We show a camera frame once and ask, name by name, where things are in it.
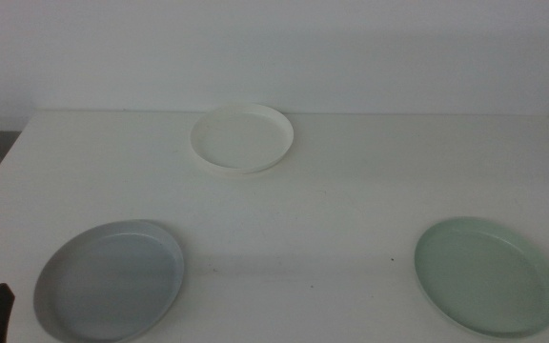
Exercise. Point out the grey shallow bowl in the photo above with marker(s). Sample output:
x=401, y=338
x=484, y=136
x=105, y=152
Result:
x=110, y=286

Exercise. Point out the white shallow bowl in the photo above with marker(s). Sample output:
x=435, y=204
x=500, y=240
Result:
x=243, y=140

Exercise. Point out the green shallow bowl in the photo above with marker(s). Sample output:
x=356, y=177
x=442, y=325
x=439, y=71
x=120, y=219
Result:
x=486, y=278

